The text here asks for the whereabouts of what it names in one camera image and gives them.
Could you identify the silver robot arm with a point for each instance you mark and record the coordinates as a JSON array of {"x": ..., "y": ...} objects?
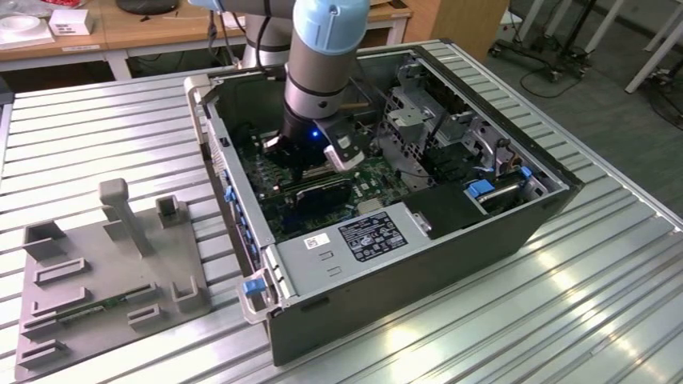
[{"x": 320, "y": 60}]

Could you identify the black graphics card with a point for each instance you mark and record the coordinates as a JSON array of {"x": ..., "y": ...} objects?
[{"x": 320, "y": 198}]

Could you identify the green motherboard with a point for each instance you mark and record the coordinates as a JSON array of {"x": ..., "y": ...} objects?
[{"x": 374, "y": 176}]

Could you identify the silver chipset heatsink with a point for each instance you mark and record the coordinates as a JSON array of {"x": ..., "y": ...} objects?
[{"x": 370, "y": 207}]

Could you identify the metal drive cage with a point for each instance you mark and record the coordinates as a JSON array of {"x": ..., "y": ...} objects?
[{"x": 411, "y": 120}]

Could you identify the grey power supply unit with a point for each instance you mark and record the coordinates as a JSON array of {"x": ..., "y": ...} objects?
[{"x": 374, "y": 236}]

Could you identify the black plastic shroud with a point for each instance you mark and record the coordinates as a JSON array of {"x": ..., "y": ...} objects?
[{"x": 443, "y": 212}]

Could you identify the blue case release latch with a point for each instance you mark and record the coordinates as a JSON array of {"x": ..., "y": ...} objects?
[{"x": 252, "y": 288}]

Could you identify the wooden desk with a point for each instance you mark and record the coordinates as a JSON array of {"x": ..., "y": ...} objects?
[{"x": 160, "y": 28}]

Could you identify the wooden cabinet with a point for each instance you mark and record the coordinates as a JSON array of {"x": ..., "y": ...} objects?
[{"x": 464, "y": 24}]

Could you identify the small blue clip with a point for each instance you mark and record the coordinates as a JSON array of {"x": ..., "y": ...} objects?
[{"x": 524, "y": 173}]

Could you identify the dark grey PC case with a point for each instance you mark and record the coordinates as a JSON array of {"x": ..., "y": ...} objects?
[{"x": 400, "y": 300}]

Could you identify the black round base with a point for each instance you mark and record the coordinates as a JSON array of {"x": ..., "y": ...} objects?
[{"x": 147, "y": 5}]

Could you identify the grey parts rack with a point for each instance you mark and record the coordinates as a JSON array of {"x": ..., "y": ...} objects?
[{"x": 107, "y": 272}]

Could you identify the white cardboard box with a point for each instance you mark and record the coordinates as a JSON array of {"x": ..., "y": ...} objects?
[{"x": 72, "y": 22}]

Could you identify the black wheeled stand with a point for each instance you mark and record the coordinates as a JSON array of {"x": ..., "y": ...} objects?
[{"x": 571, "y": 48}]

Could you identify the red packaging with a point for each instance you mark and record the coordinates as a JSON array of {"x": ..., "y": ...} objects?
[{"x": 64, "y": 3}]

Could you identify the green RAM stick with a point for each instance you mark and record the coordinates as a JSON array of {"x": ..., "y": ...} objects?
[{"x": 91, "y": 310}]

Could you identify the white bowl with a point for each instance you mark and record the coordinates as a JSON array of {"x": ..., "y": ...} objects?
[{"x": 24, "y": 30}]

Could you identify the white table leg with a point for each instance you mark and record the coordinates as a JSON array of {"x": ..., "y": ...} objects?
[{"x": 655, "y": 65}]

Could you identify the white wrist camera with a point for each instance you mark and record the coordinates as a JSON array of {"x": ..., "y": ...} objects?
[{"x": 344, "y": 150}]

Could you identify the silver metal bracket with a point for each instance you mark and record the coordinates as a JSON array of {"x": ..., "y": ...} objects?
[{"x": 488, "y": 140}]

